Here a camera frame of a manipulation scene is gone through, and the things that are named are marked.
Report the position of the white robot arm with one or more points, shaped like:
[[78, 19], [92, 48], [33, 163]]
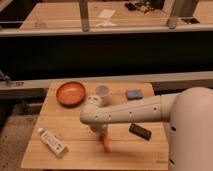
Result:
[[188, 113]]

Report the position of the orange red pepper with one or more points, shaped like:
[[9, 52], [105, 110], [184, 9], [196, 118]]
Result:
[[105, 141]]

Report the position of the white tube with label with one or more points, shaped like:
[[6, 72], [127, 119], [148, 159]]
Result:
[[52, 142]]

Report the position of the grey metal post left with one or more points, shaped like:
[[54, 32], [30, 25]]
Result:
[[84, 15]]

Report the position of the white paper sheet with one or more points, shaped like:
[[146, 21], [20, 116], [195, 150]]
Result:
[[106, 14]]

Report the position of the black rectangular block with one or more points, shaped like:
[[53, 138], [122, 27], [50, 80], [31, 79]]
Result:
[[140, 131]]

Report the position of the metal clamp at left edge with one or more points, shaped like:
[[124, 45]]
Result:
[[6, 79]]

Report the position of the grey metal post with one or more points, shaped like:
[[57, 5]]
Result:
[[175, 13], [84, 15]]

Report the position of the blue sponge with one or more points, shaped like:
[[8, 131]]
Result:
[[134, 94]]

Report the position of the translucent plastic cup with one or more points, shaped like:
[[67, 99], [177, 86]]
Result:
[[103, 92]]

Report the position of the orange bowl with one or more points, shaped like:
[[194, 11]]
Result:
[[71, 94]]

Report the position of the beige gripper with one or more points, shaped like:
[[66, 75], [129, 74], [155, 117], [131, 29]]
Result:
[[100, 134]]

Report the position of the grey metal post right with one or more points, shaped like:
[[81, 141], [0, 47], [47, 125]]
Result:
[[175, 13]]

